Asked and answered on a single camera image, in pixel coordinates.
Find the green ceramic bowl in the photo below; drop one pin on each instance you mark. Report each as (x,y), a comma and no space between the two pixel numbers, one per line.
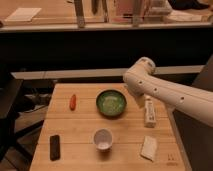
(111,103)

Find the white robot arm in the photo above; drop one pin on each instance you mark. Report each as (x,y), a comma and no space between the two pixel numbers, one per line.
(194,102)

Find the orange carrot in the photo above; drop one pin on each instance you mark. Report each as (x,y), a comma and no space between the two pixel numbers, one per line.
(72,104)

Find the white tube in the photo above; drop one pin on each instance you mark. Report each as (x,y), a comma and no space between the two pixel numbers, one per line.
(149,116)

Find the small white cup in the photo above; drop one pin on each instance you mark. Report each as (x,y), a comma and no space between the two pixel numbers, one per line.
(103,140)

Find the white folded cloth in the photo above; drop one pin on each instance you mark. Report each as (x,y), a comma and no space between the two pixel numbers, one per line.
(149,148)

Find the black rectangular remote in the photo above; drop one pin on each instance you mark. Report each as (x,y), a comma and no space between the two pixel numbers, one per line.
(54,147)

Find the white paper sheet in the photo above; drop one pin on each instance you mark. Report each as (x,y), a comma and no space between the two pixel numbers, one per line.
(23,15)

